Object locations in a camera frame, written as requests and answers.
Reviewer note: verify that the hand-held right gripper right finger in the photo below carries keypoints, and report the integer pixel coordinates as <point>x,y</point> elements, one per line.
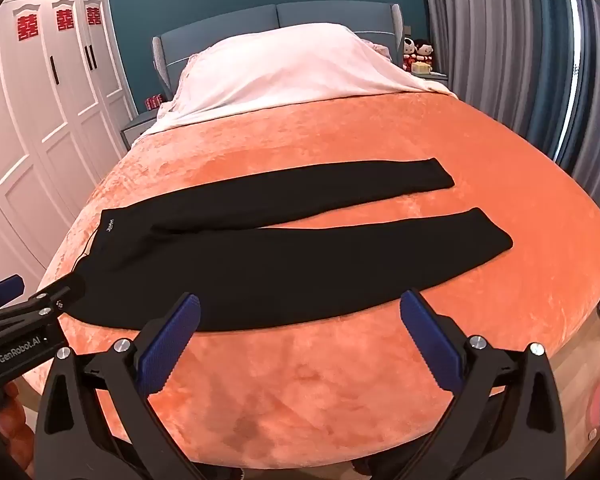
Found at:
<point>430,347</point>

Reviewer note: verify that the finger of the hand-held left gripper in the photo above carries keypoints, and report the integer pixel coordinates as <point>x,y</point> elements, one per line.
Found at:
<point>55,302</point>
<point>2,291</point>

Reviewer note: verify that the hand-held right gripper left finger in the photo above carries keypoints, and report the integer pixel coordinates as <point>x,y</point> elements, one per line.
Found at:
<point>167,347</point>

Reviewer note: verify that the black pants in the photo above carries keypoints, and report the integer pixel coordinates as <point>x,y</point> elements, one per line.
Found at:
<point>280,280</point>

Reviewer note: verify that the person's left hand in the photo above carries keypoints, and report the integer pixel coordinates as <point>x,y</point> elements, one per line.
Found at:
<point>12,425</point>

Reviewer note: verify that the orange plush blanket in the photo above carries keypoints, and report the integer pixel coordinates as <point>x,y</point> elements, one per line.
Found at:
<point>330,390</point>

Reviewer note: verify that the white wardrobe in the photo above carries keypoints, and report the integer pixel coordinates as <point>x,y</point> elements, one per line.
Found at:
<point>45,125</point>

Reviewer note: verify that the grey nightstand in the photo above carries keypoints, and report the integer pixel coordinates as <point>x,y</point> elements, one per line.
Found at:
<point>437,77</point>
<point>137,130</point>

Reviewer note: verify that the red box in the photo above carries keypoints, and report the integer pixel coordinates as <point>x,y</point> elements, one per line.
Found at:
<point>154,102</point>

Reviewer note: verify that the red paper-cut decoration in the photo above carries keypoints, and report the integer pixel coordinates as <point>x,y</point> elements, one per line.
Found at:
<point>65,19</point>
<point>26,25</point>
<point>94,15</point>

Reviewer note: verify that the yellow box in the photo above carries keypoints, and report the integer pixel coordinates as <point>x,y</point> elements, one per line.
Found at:
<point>422,67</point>

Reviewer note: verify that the red and white plush doll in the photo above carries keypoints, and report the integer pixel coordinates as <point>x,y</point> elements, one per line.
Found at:
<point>424,50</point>
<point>408,52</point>

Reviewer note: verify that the grey curtain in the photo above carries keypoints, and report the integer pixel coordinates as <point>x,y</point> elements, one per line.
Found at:
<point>480,50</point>

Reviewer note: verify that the blue curtain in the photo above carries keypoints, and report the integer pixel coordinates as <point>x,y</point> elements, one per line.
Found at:
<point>555,60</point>

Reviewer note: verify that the blue-grey bed headboard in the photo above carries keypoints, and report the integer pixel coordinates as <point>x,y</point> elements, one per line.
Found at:
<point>240,22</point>

